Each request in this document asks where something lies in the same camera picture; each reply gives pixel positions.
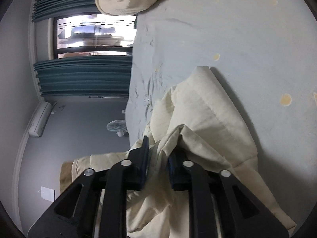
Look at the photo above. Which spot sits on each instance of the teal curtain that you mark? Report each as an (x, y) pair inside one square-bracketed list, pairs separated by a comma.
[(102, 75), (45, 9)]

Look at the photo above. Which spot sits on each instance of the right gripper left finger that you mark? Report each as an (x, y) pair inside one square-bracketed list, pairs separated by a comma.
[(96, 196)]

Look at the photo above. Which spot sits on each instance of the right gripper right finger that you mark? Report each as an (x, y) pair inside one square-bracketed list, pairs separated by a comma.
[(219, 204)]

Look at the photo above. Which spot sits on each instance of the cream puffer jacket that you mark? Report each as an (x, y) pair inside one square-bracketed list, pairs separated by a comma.
[(198, 115)]

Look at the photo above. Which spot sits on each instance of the white wall socket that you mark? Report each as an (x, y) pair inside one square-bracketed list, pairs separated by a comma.
[(47, 194)]

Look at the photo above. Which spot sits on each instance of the light blue bed sheet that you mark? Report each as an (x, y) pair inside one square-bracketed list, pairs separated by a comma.
[(263, 52)]

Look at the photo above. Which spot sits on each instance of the white standing fan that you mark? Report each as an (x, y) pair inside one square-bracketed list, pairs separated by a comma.
[(118, 127)]

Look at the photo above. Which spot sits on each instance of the window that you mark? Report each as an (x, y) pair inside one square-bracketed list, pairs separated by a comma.
[(93, 35)]

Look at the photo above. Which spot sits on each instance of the white air conditioner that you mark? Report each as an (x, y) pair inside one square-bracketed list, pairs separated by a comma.
[(39, 120)]

